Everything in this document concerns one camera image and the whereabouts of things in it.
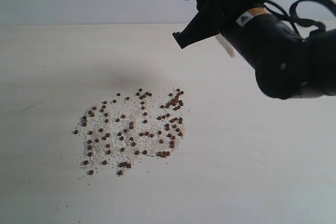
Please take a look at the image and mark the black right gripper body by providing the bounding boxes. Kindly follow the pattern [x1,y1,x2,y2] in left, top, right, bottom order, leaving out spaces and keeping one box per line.
[195,0,256,38]

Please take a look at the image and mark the wooden paint brush white bristles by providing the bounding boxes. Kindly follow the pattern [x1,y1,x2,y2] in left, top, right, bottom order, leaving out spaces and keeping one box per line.
[215,34,235,58]

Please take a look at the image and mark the pile of brown pellets and grains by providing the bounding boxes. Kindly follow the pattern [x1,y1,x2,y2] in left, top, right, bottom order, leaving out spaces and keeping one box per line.
[71,87,186,179]

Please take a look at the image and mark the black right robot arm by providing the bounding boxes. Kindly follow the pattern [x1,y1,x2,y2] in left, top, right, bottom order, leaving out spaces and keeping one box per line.
[173,0,335,100]

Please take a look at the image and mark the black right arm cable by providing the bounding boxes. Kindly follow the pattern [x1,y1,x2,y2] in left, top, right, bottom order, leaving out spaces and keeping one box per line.
[251,0,336,38]

